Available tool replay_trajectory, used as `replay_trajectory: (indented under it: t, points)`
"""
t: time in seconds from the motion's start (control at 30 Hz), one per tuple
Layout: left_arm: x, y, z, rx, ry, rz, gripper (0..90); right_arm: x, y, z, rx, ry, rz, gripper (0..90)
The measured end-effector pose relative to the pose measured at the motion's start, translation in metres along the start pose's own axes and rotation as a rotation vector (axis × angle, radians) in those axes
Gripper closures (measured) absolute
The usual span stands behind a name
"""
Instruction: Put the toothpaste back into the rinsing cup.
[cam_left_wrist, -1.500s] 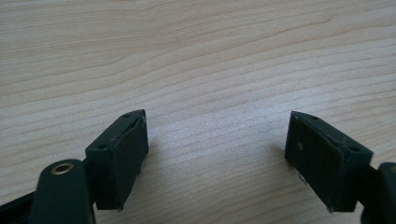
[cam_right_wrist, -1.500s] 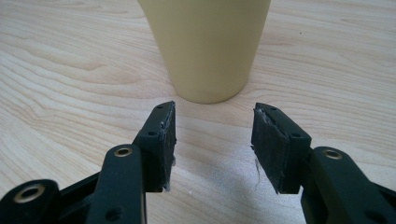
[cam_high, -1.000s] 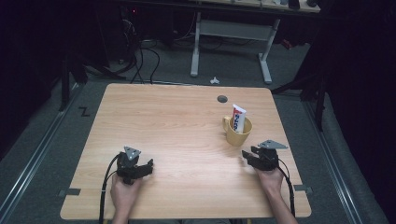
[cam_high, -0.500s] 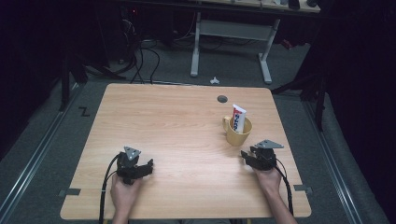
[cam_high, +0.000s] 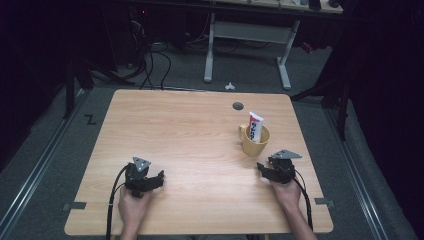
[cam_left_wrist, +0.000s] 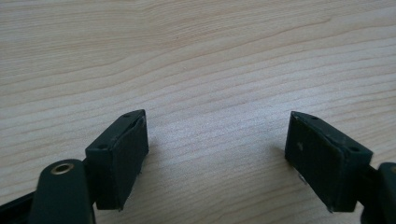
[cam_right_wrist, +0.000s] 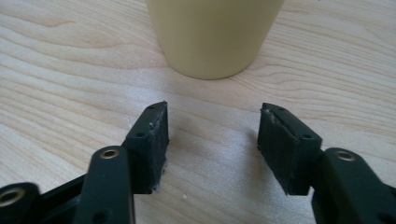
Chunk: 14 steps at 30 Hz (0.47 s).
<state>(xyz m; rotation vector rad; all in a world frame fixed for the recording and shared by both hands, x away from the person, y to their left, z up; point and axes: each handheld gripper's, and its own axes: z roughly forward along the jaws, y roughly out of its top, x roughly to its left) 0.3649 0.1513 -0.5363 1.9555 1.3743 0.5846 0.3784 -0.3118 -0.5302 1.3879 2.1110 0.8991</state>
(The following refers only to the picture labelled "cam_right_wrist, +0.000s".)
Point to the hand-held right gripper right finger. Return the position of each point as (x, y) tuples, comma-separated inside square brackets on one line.
[(289, 152)]

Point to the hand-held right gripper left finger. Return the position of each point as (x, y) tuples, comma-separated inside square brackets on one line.
[(149, 149)]

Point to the cream yellow cup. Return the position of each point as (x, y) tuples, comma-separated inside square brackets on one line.
[(211, 34)]

